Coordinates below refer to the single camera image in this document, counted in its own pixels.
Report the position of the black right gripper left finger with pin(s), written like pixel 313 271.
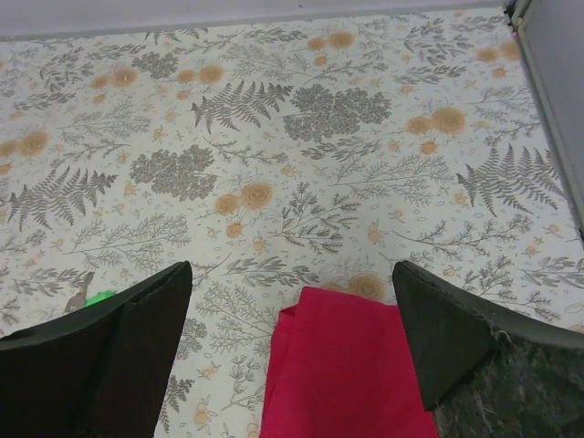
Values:
pixel 101 371

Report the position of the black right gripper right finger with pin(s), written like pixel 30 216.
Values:
pixel 484 370

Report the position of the green tagged key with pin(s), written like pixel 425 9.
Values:
pixel 98 299

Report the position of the red folded cloth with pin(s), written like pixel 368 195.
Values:
pixel 340 366

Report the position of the floral patterned table mat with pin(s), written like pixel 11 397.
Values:
pixel 273 157

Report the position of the aluminium enclosure frame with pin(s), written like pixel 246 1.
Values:
pixel 550 36

